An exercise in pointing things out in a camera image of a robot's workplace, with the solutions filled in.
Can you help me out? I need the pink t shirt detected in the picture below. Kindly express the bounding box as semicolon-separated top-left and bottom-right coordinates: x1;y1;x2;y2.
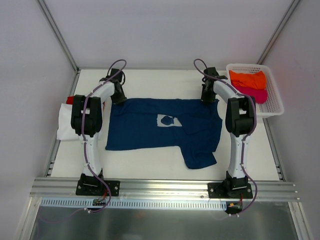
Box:
235;86;268;104

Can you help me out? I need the white slotted cable duct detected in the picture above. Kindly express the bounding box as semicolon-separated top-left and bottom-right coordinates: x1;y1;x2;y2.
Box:
40;197;227;211

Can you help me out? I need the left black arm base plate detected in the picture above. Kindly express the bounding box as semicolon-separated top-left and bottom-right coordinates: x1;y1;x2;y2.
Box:
75;178;120;197

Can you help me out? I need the aluminium mounting rail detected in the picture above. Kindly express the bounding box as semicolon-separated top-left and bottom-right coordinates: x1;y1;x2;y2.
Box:
30;177;301;202

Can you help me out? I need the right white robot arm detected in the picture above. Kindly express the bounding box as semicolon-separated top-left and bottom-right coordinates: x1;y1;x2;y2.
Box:
201;67;257;199

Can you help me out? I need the white plastic basket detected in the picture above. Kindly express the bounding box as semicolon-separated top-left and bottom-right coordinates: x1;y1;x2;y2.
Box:
226;63;284;118

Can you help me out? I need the orange t shirt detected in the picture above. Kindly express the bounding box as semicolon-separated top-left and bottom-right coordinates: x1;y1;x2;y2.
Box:
229;70;267;90

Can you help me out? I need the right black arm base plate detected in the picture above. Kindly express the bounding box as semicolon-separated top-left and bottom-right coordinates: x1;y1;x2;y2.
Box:
207;182;253;199

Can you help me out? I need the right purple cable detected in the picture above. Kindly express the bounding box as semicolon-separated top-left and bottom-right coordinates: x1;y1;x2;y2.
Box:
193;58;258;217

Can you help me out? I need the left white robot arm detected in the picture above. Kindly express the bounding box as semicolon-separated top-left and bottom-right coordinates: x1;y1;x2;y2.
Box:
70;68;127;198

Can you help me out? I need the folded white t shirt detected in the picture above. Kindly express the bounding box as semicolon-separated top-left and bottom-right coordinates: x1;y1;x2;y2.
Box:
56;103;79;141

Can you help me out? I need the folded red t shirt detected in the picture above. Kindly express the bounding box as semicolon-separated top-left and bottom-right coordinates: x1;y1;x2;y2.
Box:
66;96;74;105

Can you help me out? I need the navy blue t shirt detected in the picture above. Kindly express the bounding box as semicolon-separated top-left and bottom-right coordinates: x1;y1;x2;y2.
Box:
105;98;223;170

